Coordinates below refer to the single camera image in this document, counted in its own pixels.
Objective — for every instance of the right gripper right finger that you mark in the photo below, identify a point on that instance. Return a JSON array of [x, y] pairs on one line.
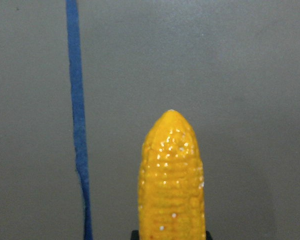
[[208, 236]]

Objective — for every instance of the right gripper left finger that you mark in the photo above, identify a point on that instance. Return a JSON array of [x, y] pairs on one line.
[[135, 235]]

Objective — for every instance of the yellow plastic corn cob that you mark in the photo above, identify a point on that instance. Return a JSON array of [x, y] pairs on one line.
[[171, 182]]

